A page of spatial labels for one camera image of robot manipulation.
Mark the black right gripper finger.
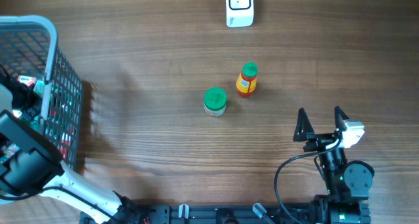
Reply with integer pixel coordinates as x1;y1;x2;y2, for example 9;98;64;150
335;106;350;131
293;108;316;142

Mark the red yellow sauce bottle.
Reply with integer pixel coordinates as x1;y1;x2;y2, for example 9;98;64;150
236;62;258;97

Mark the green lid jar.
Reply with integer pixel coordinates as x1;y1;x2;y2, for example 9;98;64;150
204;87;227;117

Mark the red Kleenex tissue pack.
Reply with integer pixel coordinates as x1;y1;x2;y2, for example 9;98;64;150
18;75;37;87

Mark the green 3M gloves package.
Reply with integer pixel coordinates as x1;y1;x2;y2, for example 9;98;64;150
1;84;41;164

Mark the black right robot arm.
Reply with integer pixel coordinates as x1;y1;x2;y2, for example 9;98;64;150
293;106;374;224

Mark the white barcode scanner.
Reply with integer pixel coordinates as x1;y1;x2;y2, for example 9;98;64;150
225;0;255;28

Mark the grey plastic shopping basket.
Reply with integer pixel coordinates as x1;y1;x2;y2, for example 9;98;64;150
1;16;83;172

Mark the black right camera cable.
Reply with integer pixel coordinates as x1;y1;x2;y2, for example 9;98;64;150
274;138;343;224

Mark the black camera cable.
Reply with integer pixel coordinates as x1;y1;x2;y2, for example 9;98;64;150
0;184;125;224
274;138;343;224

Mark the black left camera cable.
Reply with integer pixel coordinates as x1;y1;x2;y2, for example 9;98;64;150
0;184;125;224

